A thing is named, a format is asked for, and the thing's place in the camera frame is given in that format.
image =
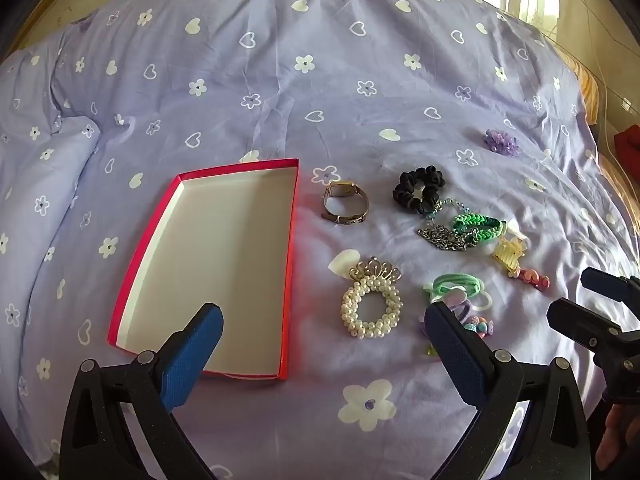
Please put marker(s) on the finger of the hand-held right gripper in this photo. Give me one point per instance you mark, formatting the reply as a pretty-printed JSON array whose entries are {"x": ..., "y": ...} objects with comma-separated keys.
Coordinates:
[
  {"x": 597, "y": 280},
  {"x": 580, "y": 322}
]

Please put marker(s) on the black scrunchie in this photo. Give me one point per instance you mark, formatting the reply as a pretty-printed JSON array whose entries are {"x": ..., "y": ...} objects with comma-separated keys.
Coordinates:
[{"x": 406, "y": 195}]

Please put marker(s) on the purple flower hair accessory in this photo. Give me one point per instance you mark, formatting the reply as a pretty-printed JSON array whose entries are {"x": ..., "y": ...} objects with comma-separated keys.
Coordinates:
[{"x": 501, "y": 142}]

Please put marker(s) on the person's right hand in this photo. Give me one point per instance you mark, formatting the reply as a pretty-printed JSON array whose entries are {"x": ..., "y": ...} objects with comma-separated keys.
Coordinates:
[{"x": 620, "y": 435}]

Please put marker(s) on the orange striped cloth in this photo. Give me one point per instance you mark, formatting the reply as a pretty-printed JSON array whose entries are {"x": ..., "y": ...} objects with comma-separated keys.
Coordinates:
[{"x": 587, "y": 90}]

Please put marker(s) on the purple floral bedsheet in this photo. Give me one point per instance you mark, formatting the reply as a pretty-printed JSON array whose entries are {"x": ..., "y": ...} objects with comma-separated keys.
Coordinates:
[{"x": 310, "y": 110}]

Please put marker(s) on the red bag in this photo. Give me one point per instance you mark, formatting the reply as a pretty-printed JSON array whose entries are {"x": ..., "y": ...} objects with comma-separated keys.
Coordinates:
[{"x": 629, "y": 150}]

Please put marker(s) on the gold wristwatch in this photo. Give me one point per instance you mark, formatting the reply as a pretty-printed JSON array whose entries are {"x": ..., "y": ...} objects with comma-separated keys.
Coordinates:
[{"x": 345, "y": 205}]

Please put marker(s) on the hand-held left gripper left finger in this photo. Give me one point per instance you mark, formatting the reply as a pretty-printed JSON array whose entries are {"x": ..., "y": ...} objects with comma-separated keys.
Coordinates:
[{"x": 194, "y": 357}]

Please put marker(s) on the yellow hair claw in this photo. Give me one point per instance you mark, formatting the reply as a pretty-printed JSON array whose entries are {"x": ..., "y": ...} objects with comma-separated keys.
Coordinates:
[{"x": 510, "y": 255}]

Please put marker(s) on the pink hair clip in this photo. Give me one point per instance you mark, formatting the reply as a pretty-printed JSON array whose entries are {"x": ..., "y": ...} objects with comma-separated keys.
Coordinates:
[{"x": 531, "y": 279}]

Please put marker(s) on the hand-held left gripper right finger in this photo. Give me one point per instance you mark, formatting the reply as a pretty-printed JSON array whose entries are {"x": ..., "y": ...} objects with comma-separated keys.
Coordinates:
[{"x": 456, "y": 357}]

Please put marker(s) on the purple beaded hair clip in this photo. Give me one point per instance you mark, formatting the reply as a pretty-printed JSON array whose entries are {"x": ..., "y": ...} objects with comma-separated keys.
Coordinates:
[{"x": 472, "y": 322}]

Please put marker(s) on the red cardboard box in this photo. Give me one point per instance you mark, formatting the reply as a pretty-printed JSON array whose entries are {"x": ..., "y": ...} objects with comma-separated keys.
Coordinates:
[{"x": 225, "y": 265}]

